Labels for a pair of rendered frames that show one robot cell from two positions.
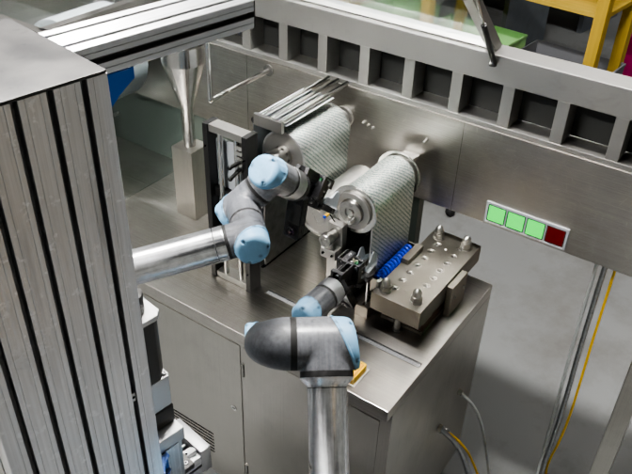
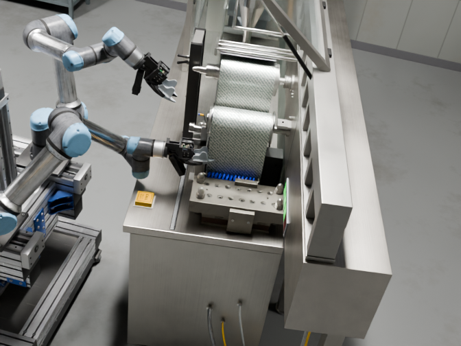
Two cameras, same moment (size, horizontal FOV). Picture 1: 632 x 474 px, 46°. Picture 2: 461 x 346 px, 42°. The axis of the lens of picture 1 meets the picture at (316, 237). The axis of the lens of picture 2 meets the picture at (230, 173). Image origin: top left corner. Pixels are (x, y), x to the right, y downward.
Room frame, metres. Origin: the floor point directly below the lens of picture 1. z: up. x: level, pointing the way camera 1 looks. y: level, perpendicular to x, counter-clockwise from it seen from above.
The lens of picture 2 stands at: (0.66, -1.84, 2.65)
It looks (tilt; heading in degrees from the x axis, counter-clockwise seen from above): 39 degrees down; 55
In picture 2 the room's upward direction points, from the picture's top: 9 degrees clockwise
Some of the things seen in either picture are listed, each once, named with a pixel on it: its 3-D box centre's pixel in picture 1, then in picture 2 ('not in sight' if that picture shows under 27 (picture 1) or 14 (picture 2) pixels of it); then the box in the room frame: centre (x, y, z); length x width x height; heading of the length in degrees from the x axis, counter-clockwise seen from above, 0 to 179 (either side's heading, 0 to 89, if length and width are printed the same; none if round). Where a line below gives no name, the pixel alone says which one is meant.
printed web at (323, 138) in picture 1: (337, 203); (239, 125); (1.93, -0.06, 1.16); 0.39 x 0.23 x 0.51; 56
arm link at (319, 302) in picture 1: (313, 308); (140, 147); (1.49, 0.00, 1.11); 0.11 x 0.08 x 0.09; 146
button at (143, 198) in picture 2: (349, 369); (144, 199); (1.47, -0.10, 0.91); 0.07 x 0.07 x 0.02; 56
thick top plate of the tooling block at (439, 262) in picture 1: (427, 275); (239, 200); (1.79, -0.34, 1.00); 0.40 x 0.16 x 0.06; 146
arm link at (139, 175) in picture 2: not in sight; (138, 163); (1.49, 0.02, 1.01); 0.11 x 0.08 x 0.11; 95
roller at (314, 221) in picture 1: (340, 199); not in sight; (1.92, -0.07, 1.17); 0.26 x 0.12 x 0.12; 146
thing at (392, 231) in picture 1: (390, 236); (235, 159); (1.82, -0.22, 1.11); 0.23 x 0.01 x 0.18; 146
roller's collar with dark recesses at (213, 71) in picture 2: (276, 159); (213, 71); (1.87, 0.12, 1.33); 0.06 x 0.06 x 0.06; 56
